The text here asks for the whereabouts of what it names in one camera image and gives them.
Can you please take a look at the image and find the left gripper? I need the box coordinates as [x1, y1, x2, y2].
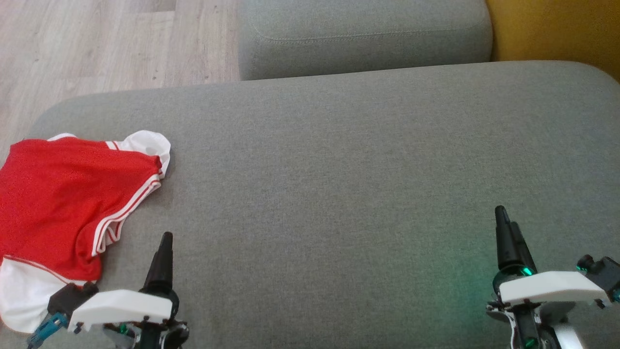
[104, 232, 189, 349]

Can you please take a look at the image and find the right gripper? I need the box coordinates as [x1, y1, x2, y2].
[487, 206, 553, 349]

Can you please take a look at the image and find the red jersey with white sleeves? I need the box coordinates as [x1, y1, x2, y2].
[0, 130, 171, 335]

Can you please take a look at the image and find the grey fabric sofa seat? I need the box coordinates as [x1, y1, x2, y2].
[0, 61, 620, 349]

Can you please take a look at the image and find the yellow upholstered cushion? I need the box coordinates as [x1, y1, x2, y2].
[486, 0, 620, 82]

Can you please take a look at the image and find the grey sofa back cushion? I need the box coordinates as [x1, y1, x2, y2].
[237, 0, 494, 81]

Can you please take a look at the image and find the teal left camera connector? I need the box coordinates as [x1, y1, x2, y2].
[26, 313, 68, 348]

